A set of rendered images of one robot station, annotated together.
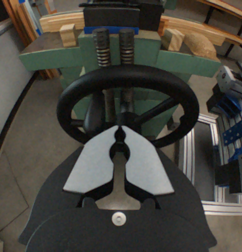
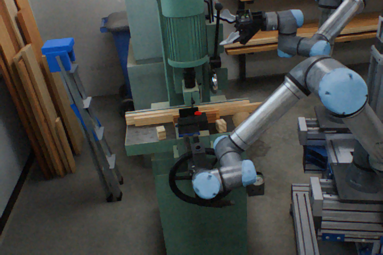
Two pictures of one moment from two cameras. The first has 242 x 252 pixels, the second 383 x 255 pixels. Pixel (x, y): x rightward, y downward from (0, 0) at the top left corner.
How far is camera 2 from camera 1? 1.34 m
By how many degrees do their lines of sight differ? 31
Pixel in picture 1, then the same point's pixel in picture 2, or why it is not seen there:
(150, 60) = (207, 143)
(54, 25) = (139, 121)
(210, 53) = not seen: hidden behind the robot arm
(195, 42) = (237, 122)
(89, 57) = (180, 146)
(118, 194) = not seen: outside the picture
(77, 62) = (166, 148)
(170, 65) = not seen: hidden behind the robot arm
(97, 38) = (185, 139)
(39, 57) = (141, 146)
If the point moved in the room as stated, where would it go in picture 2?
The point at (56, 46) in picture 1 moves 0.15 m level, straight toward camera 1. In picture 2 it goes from (153, 139) to (170, 153)
